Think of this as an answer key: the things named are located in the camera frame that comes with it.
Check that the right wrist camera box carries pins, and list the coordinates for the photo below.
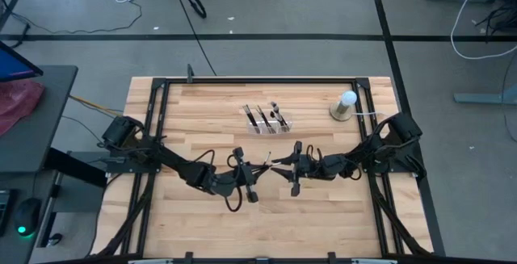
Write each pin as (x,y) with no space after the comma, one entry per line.
(332,166)

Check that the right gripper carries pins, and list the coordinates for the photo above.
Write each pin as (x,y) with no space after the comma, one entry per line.
(299,169)

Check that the thin black makeup brush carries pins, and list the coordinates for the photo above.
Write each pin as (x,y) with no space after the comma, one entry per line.
(251,119)
(266,119)

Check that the small dark pencil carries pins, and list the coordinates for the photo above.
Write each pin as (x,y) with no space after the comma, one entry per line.
(267,158)

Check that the black aluminium table frame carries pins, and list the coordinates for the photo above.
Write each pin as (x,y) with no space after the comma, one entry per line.
(258,80)

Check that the red cloth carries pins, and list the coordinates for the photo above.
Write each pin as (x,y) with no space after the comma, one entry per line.
(16,102)

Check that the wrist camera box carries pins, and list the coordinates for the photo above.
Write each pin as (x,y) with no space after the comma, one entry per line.
(224,185)
(332,166)

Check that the black brush fluffy head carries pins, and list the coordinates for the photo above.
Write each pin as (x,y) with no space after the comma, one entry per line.
(274,104)

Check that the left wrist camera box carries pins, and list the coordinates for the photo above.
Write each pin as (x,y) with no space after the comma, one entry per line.
(224,185)

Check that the monitor with blue screen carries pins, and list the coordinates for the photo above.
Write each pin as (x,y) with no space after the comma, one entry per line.
(12,64)

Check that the black computer mouse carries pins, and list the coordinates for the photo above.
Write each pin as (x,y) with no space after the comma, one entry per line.
(27,217)

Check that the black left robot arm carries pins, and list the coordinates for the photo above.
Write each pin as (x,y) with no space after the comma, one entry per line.
(177,163)

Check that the table lamp white bulb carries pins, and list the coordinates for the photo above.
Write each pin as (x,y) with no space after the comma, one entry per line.
(349,97)

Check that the black keyboard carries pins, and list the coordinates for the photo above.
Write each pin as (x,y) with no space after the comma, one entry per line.
(5,211)

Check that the clear acrylic brush organizer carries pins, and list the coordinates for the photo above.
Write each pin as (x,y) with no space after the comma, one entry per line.
(290,124)

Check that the black stand crossbar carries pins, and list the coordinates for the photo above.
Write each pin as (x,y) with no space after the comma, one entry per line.
(72,167)

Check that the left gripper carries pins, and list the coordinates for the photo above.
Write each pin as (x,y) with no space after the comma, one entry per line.
(242,175)

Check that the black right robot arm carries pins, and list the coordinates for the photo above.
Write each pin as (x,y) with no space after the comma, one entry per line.
(371,151)

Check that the dark grey side desk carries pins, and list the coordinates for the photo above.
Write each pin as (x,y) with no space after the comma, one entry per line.
(36,143)

